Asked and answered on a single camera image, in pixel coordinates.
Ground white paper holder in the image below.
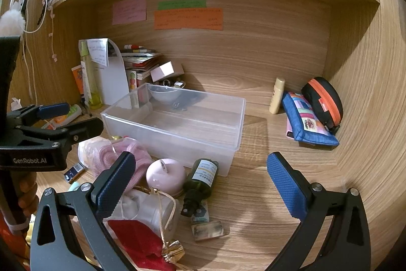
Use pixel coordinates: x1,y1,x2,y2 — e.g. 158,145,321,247
95,38,130,106

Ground white paper receipt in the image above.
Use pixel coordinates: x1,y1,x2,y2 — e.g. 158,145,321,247
87,39,110,68

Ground tall yellow-green bottle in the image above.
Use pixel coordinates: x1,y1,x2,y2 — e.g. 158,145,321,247
79,40,102,109

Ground black case orange zipper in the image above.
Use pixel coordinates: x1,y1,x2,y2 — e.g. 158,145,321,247
301,77,344,135

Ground black and white lace band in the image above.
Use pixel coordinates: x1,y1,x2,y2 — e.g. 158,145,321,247
36,0,53,25

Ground white fluffy pompom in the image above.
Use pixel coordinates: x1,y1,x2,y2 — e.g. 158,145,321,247
0,9,26,35

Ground orange sticky note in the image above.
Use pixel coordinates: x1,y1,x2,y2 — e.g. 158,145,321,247
154,8,224,31

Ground red cloth pouch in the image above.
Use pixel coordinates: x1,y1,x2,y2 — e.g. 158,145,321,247
107,218,176,271

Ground white cream jar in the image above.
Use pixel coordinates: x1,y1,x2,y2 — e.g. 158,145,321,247
111,188,181,236

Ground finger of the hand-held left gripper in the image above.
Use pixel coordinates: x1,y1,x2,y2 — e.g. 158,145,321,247
5,103,70,129
16,117,105,151

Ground green sticky note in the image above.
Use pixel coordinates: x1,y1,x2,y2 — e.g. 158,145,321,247
158,0,207,10

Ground white bowl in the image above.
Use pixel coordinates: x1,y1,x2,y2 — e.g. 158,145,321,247
149,84,184,105

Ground clear plastic storage bin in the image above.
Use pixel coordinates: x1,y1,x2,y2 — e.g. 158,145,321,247
101,83,247,178

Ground small dark box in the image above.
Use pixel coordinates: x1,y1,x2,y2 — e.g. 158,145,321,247
63,162,86,184

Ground small white box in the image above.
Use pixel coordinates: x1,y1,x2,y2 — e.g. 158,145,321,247
150,61,184,83

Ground flower-patterned square tile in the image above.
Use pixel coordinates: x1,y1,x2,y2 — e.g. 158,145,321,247
190,203,210,224

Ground white cords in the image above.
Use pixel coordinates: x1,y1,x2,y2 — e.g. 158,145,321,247
9,0,59,100

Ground cream lotion bottle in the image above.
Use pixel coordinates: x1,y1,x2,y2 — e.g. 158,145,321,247
269,77,286,114

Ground pink dome-shaped jar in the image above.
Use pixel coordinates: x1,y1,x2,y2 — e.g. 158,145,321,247
146,158,187,195

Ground pink rope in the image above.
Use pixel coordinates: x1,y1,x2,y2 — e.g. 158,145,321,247
78,136,153,192

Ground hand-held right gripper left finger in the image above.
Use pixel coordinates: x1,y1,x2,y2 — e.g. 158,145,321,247
30,151,137,271

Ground wooden desktop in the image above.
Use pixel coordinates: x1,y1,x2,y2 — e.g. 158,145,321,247
38,68,349,271

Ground person's left hand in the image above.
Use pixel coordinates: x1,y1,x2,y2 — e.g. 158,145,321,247
17,174,39,211

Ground fruit-print box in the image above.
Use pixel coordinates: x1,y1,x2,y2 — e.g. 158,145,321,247
126,69,139,90

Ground green and white tube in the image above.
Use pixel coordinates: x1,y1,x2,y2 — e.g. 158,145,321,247
51,104,82,129

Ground translucent stone block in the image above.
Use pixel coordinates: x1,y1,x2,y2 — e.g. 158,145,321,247
191,220,224,242

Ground blue patchwork pouch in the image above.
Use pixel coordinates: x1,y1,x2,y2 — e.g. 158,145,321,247
282,91,340,148

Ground stack of books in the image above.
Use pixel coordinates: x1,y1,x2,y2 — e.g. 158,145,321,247
121,49,165,81

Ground orange tube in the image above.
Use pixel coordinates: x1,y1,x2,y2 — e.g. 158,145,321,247
71,65,86,98

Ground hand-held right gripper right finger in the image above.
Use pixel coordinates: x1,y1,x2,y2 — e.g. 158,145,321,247
265,152,371,271

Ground pink sticky note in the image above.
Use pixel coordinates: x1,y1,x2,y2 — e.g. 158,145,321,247
112,0,147,25

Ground pink flat case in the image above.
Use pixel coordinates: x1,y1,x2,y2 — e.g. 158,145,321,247
285,117,299,140

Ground dark green spray bottle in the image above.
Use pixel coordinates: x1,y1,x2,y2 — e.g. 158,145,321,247
181,158,220,217

